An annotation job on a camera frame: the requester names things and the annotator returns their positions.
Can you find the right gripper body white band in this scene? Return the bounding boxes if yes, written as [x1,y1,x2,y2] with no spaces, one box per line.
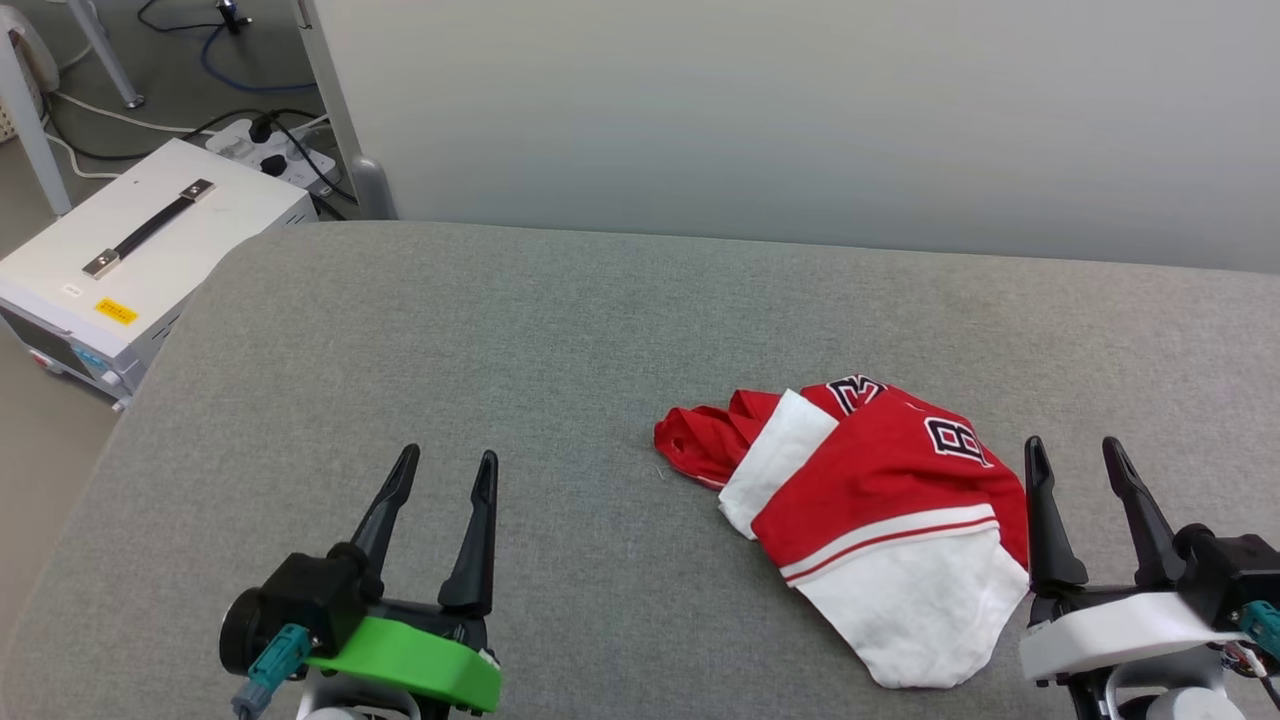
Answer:
[1019,585,1251,689]

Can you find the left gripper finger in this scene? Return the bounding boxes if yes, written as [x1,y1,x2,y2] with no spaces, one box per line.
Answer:
[437,449,500,618]
[350,444,422,601]

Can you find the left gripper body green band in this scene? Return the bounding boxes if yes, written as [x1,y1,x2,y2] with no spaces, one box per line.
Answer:
[303,597,504,715]

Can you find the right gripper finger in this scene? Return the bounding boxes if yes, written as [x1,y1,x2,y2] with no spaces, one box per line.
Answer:
[1101,436,1189,591]
[1023,435,1090,593]

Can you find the red and white jersey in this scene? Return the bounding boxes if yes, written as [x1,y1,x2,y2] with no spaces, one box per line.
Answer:
[654,374,1032,691]

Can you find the white power supply box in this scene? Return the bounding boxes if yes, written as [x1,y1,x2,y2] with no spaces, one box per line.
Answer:
[0,137,320,412]

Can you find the white power strip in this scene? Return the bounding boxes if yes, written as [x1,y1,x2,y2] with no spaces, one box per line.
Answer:
[204,117,339,197]

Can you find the grey table leg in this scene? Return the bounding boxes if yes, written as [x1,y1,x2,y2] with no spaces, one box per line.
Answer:
[64,0,147,110]
[0,28,74,218]

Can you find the white laundry basket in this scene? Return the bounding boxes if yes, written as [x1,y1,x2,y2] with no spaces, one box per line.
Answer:
[0,5,62,143]

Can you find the black plug cable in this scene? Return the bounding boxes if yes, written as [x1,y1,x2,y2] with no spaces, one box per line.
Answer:
[258,150,349,222]

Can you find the grey partition post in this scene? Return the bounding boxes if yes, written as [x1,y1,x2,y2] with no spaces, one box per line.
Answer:
[293,0,400,222]

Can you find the long black floor cable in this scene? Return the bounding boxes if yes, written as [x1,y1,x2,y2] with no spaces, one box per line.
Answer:
[42,95,321,164]

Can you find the white floor cable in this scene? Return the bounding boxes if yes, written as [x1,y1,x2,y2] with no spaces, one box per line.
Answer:
[42,88,217,182]

